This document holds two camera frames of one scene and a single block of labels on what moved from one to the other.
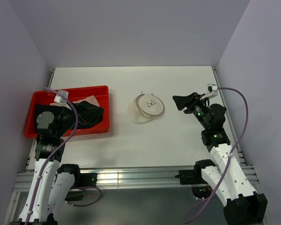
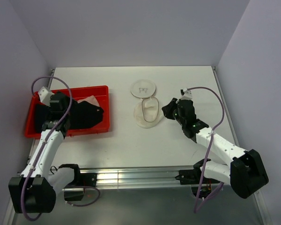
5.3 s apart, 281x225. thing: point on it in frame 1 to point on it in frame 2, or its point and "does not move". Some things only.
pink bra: (91, 99) does not move
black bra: (89, 114) does not move
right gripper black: (190, 101) to (167, 109)
